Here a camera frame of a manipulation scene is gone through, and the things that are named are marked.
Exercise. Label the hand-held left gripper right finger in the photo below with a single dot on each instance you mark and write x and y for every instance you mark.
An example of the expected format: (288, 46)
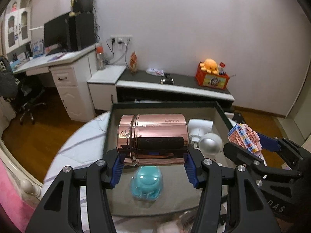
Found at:
(189, 172)

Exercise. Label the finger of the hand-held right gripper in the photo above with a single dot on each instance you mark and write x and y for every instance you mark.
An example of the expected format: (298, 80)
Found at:
(269, 142)
(243, 154)

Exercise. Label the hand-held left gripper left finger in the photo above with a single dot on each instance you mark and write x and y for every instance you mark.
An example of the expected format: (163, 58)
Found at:
(117, 172)

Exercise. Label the pink building block toy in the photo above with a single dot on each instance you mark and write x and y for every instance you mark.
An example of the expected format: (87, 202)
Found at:
(243, 136)

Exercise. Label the teal toy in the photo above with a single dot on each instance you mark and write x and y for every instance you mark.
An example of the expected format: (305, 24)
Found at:
(145, 179)

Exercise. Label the silver ball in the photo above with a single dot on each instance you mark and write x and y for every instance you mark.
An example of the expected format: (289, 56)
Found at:
(210, 143)

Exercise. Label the white handheld device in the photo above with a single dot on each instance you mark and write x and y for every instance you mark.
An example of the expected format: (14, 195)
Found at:
(199, 126)

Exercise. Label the rose gold canister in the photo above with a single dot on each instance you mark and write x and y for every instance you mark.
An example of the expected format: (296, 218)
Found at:
(155, 131)

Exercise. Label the black shallow tray box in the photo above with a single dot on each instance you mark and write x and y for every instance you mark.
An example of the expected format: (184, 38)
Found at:
(170, 109)

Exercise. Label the red storage box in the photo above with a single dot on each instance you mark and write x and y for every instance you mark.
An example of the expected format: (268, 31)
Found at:
(213, 80)

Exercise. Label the low white cabinet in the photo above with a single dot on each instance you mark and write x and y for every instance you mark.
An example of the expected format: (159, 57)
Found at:
(102, 89)

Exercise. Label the black top low bench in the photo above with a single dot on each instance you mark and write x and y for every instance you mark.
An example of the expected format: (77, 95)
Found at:
(184, 87)

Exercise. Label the small red white toy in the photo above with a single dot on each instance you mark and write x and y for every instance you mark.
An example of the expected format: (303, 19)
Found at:
(222, 68)

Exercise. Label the orange octopus plush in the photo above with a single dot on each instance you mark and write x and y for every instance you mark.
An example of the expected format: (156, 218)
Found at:
(209, 65)

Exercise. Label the small black device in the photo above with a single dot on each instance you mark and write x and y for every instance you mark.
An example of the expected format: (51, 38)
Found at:
(167, 79)

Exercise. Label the white desk with drawers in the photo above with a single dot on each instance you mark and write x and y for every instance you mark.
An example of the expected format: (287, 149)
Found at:
(73, 87)

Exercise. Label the white plastic packet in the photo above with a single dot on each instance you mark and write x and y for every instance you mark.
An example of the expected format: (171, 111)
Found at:
(155, 71)

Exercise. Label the pink blanket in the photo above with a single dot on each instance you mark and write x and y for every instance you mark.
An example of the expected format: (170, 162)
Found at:
(14, 203)

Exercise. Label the orange figure ornament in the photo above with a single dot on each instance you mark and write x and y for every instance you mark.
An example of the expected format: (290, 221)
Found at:
(133, 63)

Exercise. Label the bottle with red cap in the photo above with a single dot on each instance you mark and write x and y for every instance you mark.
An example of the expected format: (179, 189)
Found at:
(100, 58)

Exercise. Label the black office chair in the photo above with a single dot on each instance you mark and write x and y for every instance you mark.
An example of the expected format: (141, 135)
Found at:
(29, 97)

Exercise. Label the beige curtain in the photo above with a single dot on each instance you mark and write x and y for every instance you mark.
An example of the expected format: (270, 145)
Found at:
(4, 112)

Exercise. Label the large black speaker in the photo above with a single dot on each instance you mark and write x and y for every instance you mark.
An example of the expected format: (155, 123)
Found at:
(81, 31)

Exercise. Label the grey jacket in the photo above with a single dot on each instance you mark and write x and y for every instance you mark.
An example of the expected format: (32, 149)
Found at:
(7, 77)

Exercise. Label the blue white box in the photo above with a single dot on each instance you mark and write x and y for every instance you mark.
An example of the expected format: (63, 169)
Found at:
(38, 49)

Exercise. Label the black computer monitor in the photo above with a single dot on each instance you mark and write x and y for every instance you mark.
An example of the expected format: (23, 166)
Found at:
(54, 35)

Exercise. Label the small black speaker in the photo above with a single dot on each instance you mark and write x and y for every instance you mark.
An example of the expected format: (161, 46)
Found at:
(83, 3)

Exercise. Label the white hutch cabinet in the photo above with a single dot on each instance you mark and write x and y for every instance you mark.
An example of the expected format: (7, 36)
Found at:
(17, 29)

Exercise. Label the pink doll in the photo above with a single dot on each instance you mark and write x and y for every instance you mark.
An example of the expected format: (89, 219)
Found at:
(14, 6)

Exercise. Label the white bed frame post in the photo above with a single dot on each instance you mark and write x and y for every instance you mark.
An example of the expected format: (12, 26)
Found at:
(29, 187)

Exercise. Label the white wall socket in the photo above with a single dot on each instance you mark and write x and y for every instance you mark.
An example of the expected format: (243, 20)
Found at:
(121, 39)

